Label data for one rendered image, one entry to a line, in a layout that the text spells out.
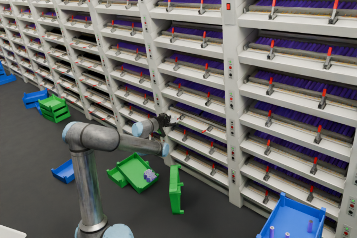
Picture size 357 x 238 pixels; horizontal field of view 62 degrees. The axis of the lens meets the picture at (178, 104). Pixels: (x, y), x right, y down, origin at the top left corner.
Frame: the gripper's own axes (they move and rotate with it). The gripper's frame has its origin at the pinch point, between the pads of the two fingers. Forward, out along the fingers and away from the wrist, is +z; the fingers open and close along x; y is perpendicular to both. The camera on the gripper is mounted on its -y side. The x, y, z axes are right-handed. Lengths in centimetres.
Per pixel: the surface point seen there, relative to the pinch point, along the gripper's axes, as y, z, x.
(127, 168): -51, -16, 38
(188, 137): -16.6, 13.0, -2.0
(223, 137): -0.4, 5.3, -39.4
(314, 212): -8, -14, -107
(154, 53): 47, -7, 18
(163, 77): 28.4, 2.3, 18.0
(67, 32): 48, -5, 158
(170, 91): 19.3, 2.4, 9.4
